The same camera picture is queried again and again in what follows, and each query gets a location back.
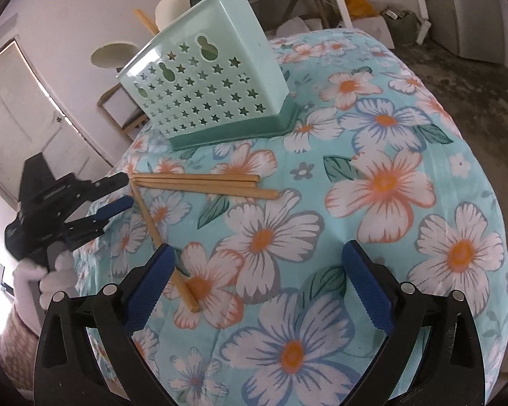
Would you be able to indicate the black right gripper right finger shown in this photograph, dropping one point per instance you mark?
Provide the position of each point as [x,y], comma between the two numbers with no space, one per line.
[451,370]

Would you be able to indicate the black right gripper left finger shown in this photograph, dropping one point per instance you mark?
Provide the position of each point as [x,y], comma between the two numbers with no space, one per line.
[67,372]

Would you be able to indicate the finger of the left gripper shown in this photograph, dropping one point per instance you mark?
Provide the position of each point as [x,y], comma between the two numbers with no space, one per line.
[84,230]
[108,185]

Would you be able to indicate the cream ladle spoon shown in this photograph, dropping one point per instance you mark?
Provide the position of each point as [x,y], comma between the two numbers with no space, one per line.
[167,11]

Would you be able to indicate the patterned sleeve forearm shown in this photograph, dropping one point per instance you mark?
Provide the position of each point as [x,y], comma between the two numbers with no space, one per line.
[18,345]

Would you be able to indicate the white gloved left hand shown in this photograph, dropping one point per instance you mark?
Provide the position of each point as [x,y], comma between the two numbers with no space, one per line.
[35,285]

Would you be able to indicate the white door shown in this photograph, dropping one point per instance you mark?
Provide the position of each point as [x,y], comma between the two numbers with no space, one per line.
[31,122]

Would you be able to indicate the wooden chair dark seat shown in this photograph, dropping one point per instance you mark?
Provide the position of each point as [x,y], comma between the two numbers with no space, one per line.
[120,110]

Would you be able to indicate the cream round spoon head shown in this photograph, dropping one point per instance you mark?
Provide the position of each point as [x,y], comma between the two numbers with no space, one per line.
[114,55]

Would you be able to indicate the mint green utensil basket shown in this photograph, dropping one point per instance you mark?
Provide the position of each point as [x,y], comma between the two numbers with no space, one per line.
[210,77]

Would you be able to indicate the floral turquoise tablecloth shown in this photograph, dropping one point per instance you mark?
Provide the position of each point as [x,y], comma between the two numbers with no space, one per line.
[372,157]

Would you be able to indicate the yellow plastic bag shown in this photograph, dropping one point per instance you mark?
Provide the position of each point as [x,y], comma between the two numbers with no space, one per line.
[359,9]

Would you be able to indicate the grey refrigerator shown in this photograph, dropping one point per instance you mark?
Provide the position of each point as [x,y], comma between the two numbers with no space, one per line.
[480,30]

